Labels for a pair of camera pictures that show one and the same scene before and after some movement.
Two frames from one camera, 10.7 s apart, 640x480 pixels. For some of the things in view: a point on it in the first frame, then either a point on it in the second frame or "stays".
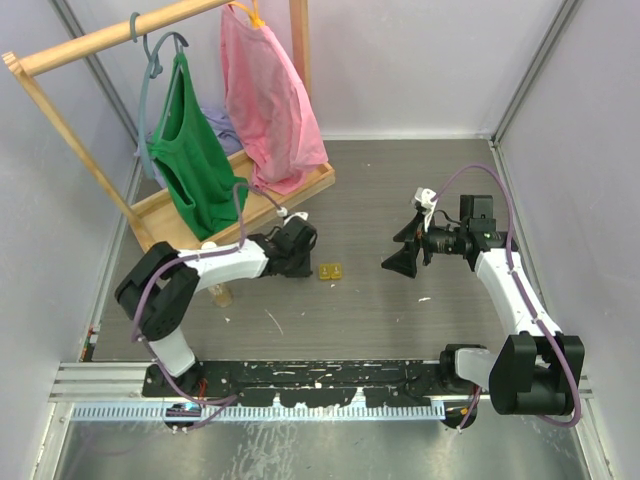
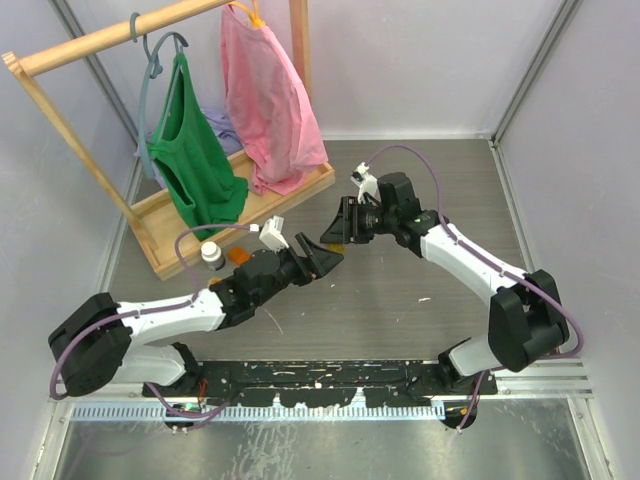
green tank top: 192,161 stays
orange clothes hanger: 253,14 stays
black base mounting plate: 307,383 stays
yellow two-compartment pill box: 330,271 -> 336,247
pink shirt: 267,106 stays
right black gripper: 404,260 -> 346,227
